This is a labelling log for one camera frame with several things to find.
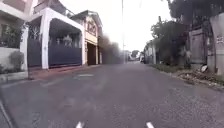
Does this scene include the cream and brown house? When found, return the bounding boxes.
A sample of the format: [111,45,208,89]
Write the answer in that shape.
[70,9,104,66]

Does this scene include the grey asphalt road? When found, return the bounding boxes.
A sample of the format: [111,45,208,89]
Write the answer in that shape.
[0,61,224,128]

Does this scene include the pale low buildings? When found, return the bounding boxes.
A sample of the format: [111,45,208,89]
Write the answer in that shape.
[142,39,158,65]

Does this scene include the reddish pavement strip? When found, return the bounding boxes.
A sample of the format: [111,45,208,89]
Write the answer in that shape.
[27,64,101,81]

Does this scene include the white house with blue gate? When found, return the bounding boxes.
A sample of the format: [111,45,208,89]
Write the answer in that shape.
[25,0,87,71]

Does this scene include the dark green trees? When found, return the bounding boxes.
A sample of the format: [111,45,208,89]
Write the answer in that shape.
[150,0,224,66]

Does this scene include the robot's own part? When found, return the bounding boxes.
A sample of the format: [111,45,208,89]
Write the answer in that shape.
[75,121,84,128]
[145,121,156,128]

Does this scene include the weedy rubble verge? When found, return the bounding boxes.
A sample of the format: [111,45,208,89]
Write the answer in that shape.
[148,62,224,92]

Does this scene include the white building with plants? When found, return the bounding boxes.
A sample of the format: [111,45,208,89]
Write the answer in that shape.
[0,0,34,84]

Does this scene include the dark wall with bushes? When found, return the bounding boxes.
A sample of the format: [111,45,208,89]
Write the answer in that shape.
[99,34,125,65]

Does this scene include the grey concrete wall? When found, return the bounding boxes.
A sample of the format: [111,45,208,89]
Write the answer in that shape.
[187,12,224,77]

